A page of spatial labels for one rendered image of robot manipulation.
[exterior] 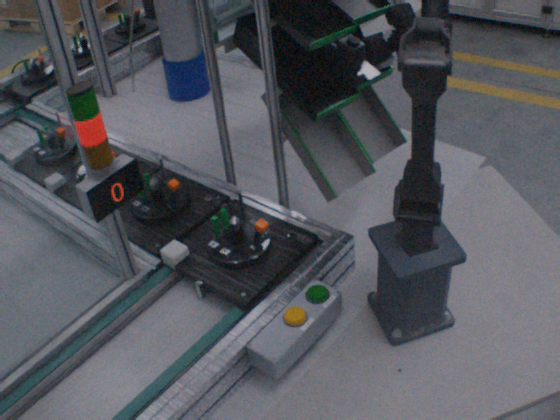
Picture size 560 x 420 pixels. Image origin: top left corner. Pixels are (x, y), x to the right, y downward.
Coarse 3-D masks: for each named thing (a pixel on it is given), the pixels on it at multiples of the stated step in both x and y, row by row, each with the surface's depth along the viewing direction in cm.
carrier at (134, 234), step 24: (144, 192) 141; (168, 192) 140; (192, 192) 143; (216, 192) 142; (120, 216) 138; (144, 216) 134; (168, 216) 134; (192, 216) 135; (144, 240) 130; (168, 240) 130
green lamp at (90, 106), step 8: (80, 96) 92; (88, 96) 93; (96, 96) 96; (72, 104) 93; (80, 104) 93; (88, 104) 94; (96, 104) 95; (72, 112) 95; (80, 112) 94; (88, 112) 94; (96, 112) 96; (80, 120) 95; (88, 120) 95
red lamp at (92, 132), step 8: (96, 120) 96; (80, 128) 96; (88, 128) 96; (96, 128) 97; (104, 128) 99; (80, 136) 98; (88, 136) 97; (96, 136) 98; (104, 136) 99; (88, 144) 98; (96, 144) 98
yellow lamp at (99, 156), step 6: (102, 144) 99; (108, 144) 101; (84, 150) 99; (90, 150) 99; (96, 150) 99; (102, 150) 100; (108, 150) 101; (90, 156) 100; (96, 156) 100; (102, 156) 100; (108, 156) 101; (90, 162) 101; (96, 162) 100; (102, 162) 101; (108, 162) 102; (96, 168) 101; (102, 168) 101
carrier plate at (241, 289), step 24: (240, 216) 134; (264, 216) 133; (192, 240) 129; (288, 240) 126; (312, 240) 125; (192, 264) 123; (264, 264) 121; (288, 264) 121; (216, 288) 117; (240, 288) 116; (264, 288) 116
